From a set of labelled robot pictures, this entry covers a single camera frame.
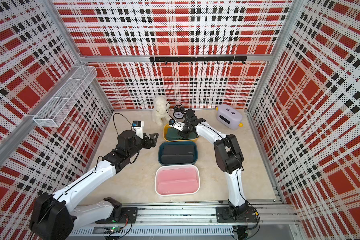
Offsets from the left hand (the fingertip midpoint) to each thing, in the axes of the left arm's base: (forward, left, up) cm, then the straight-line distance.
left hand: (154, 133), depth 82 cm
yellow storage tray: (+17, -4, -14) cm, 22 cm away
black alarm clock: (+30, -12, -14) cm, 35 cm away
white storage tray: (-12, -12, -16) cm, 24 cm away
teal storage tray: (-3, -24, -18) cm, 30 cm away
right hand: (+11, -15, -11) cm, 22 cm away
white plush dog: (+22, -1, -6) cm, 23 cm away
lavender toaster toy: (+24, -48, -12) cm, 55 cm away
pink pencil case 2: (-24, -14, -15) cm, 32 cm away
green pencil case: (+7, -9, -11) cm, 16 cm away
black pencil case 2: (0, -12, -17) cm, 20 cm away
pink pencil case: (-17, -7, -16) cm, 25 cm away
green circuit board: (-43, +17, -18) cm, 49 cm away
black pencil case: (-8, -12, -15) cm, 21 cm away
